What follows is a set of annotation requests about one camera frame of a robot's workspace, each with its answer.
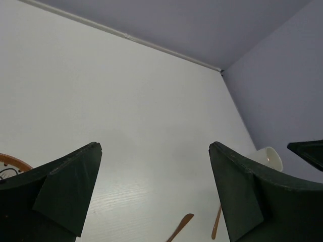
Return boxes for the floral ceramic plate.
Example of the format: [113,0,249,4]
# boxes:
[0,153,33,180]

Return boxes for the white ceramic mug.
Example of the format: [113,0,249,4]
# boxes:
[257,147,283,172]

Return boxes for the copper knife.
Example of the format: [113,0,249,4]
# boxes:
[166,213,194,242]

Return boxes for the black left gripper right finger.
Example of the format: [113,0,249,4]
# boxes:
[209,142,322,241]

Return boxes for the copper fork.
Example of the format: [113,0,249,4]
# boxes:
[211,205,222,240]

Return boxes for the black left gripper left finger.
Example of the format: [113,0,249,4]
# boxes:
[1,142,102,241]

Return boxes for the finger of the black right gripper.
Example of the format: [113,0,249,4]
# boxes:
[287,140,323,171]

